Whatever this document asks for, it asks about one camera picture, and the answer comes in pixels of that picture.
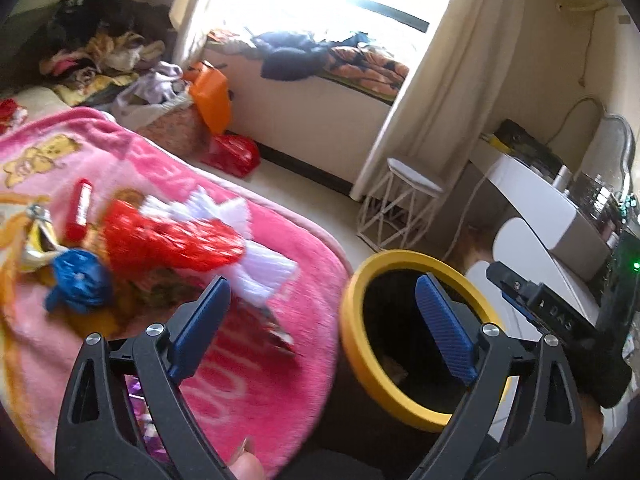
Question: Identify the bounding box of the brown red snack wrapper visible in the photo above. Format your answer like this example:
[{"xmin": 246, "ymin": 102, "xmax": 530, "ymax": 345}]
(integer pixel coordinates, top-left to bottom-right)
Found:
[{"xmin": 236, "ymin": 301, "xmax": 296, "ymax": 356}]

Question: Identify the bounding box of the yellow rimmed black trash bin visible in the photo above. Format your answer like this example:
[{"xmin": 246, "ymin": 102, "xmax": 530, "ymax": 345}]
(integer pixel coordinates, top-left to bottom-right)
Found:
[{"xmin": 338, "ymin": 249, "xmax": 512, "ymax": 434}]

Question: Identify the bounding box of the pink cartoon bear blanket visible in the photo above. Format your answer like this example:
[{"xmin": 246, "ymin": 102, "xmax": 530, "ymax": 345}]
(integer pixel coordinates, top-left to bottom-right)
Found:
[{"xmin": 1, "ymin": 108, "xmax": 350, "ymax": 478}]

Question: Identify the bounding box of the white wire frame stool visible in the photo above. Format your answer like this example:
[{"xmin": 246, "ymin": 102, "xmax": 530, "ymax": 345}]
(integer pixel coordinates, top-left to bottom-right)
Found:
[{"xmin": 356, "ymin": 157, "xmax": 446, "ymax": 252}]

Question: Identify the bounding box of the cream curtain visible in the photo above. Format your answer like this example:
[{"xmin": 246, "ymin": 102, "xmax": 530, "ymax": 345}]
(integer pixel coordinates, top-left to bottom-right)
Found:
[
  {"xmin": 169, "ymin": 0, "xmax": 212, "ymax": 68},
  {"xmin": 350, "ymin": 0, "xmax": 526, "ymax": 200}
]

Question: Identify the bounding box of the red plastic bag on floor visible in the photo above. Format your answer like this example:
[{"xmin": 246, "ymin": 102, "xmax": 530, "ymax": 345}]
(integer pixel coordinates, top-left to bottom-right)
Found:
[{"xmin": 201, "ymin": 134, "xmax": 260, "ymax": 178}]

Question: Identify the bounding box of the white petal shaped cabinet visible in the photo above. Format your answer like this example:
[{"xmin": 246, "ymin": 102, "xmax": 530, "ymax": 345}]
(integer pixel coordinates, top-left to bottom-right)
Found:
[{"xmin": 457, "ymin": 217, "xmax": 600, "ymax": 341}]

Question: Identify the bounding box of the purple snack wrapper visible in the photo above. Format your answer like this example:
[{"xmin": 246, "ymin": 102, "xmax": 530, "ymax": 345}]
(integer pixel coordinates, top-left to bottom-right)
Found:
[{"xmin": 125, "ymin": 375, "xmax": 169, "ymax": 464}]

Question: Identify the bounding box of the dark bag on dresser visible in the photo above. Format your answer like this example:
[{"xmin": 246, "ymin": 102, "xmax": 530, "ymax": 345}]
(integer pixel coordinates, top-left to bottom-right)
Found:
[{"xmin": 494, "ymin": 119, "xmax": 563, "ymax": 180}]

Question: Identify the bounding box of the white power cable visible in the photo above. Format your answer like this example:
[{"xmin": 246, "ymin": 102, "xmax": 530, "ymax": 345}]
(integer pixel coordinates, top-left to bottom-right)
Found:
[{"xmin": 441, "ymin": 171, "xmax": 490, "ymax": 261}]

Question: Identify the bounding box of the green black snack packet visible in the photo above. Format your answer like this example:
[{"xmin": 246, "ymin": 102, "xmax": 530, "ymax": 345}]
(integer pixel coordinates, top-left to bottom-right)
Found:
[{"xmin": 129, "ymin": 269, "xmax": 206, "ymax": 311}]

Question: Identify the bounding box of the orange paper bag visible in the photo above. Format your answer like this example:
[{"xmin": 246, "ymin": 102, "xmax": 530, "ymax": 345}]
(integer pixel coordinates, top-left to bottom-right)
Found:
[{"xmin": 183, "ymin": 62, "xmax": 232, "ymax": 136}]

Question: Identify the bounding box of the white cosmetic bottle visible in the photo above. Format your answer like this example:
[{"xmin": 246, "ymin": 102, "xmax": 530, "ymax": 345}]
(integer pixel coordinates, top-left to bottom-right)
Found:
[{"xmin": 552, "ymin": 165, "xmax": 573, "ymax": 193}]

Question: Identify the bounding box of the pile of clothes on bed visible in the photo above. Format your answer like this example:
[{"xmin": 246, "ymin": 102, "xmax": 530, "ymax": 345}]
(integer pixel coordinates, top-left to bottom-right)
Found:
[{"xmin": 38, "ymin": 0, "xmax": 177, "ymax": 107}]

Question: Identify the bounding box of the person's left hand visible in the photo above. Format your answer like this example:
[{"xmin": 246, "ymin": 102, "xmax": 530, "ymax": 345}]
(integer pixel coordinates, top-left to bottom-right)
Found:
[{"xmin": 228, "ymin": 438, "xmax": 266, "ymax": 480}]

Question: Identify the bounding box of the blue plastic bag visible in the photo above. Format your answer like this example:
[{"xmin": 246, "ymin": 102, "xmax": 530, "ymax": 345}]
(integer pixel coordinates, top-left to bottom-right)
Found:
[{"xmin": 44, "ymin": 248, "xmax": 113, "ymax": 314}]

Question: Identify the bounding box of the floral laundry basket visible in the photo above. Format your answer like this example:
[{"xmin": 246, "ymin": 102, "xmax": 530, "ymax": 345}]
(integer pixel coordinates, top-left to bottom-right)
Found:
[{"xmin": 138, "ymin": 104, "xmax": 209, "ymax": 158}]

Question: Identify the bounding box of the person's right hand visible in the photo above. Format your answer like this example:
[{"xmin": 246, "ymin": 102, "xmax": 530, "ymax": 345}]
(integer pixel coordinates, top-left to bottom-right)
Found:
[{"xmin": 579, "ymin": 393, "xmax": 604, "ymax": 458}]

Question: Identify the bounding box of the cream curtain right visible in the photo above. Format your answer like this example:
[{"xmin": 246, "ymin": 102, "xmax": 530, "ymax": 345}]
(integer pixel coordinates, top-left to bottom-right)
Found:
[{"xmin": 350, "ymin": 0, "xmax": 526, "ymax": 200}]

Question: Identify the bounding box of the dark blue jacket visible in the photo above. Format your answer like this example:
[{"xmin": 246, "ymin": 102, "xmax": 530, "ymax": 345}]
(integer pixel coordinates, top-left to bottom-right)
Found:
[{"xmin": 252, "ymin": 32, "xmax": 369, "ymax": 81}]

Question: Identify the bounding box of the cream curtain left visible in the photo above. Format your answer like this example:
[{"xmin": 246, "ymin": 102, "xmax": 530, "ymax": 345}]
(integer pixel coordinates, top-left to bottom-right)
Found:
[{"xmin": 169, "ymin": 0, "xmax": 212, "ymax": 68}]

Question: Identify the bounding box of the orange patterned quilt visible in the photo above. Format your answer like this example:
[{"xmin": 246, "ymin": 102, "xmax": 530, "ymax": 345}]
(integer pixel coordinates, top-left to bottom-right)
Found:
[{"xmin": 322, "ymin": 47, "xmax": 409, "ymax": 103}]

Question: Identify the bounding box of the dark window frame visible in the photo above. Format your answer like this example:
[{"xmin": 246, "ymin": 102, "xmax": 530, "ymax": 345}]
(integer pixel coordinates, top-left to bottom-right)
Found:
[{"xmin": 354, "ymin": 0, "xmax": 430, "ymax": 34}]

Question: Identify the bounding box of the white dressing table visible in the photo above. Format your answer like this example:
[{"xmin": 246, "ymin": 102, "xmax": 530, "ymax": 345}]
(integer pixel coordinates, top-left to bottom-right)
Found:
[{"xmin": 470, "ymin": 141, "xmax": 611, "ymax": 281}]

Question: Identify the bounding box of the yellow silver snack wrapper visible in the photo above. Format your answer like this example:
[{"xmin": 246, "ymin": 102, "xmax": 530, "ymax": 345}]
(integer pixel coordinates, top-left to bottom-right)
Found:
[{"xmin": 18, "ymin": 203, "xmax": 67, "ymax": 274}]

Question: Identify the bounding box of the red patterned cloth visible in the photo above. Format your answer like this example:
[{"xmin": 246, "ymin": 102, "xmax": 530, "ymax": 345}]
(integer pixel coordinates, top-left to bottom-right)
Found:
[{"xmin": 0, "ymin": 99, "xmax": 28, "ymax": 134}]

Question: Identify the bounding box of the lavender grey garment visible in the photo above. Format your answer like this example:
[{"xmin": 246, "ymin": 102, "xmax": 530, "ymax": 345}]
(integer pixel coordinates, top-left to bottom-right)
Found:
[{"xmin": 111, "ymin": 61, "xmax": 190, "ymax": 119}]

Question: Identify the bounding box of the red cylindrical tube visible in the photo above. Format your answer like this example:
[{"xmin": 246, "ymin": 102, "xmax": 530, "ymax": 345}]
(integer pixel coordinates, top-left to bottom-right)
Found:
[{"xmin": 64, "ymin": 179, "xmax": 93, "ymax": 244}]

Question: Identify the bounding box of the white foam net sleeve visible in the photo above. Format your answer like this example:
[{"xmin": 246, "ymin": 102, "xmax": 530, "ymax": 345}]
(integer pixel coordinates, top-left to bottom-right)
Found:
[{"xmin": 140, "ymin": 186, "xmax": 298, "ymax": 308}]

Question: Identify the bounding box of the red plastic bag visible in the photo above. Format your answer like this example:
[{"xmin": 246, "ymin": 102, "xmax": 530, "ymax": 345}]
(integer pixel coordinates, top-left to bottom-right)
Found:
[
  {"xmin": 201, "ymin": 134, "xmax": 260, "ymax": 178},
  {"xmin": 103, "ymin": 200, "xmax": 245, "ymax": 278}
]

